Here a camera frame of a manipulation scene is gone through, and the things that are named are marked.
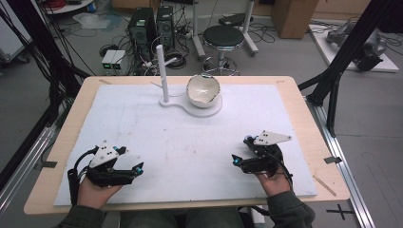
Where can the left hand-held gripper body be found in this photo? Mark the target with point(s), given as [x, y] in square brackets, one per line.
[103, 155]

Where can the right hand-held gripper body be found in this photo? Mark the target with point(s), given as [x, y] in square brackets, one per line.
[264, 160]

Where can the white stand with pole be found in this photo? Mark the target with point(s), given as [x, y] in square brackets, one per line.
[162, 72]

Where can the person's right hand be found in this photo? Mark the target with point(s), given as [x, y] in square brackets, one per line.
[275, 185]

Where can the person's left hand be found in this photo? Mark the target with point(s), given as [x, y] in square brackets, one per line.
[93, 194]

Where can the white foam mat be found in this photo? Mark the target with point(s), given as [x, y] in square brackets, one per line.
[177, 142]

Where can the dark tape piece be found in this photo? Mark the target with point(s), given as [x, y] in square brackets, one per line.
[49, 164]
[332, 160]

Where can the person's legs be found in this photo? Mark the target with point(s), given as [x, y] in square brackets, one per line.
[177, 219]

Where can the thin wooden stick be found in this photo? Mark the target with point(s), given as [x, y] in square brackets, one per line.
[324, 185]

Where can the white bowl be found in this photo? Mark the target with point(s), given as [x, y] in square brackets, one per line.
[202, 91]

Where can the grey power supply box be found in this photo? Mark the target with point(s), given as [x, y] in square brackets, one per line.
[118, 60]
[107, 60]

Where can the white metal stand leg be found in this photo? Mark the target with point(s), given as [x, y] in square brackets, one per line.
[250, 34]
[197, 34]

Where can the black round stool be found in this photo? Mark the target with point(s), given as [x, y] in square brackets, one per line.
[223, 36]

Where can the white platform board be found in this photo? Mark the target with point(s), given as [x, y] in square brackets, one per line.
[326, 52]

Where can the large black computer tower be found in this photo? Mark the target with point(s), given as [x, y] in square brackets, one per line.
[141, 31]

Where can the black flat device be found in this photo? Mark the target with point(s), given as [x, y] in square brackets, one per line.
[234, 19]

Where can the brown cardboard box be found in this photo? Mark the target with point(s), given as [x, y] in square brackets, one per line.
[293, 17]

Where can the slim black computer tower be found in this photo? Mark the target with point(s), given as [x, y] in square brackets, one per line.
[165, 27]

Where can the clear plastic sheet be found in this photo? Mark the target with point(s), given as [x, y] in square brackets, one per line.
[95, 20]

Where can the white round table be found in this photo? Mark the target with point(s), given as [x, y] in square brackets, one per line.
[72, 7]

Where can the white cabinet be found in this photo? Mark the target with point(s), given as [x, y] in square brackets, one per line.
[11, 34]

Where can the aluminium rail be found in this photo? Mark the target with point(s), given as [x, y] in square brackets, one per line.
[22, 171]
[348, 177]

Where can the black metal frame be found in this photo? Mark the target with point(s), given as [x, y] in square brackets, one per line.
[345, 50]

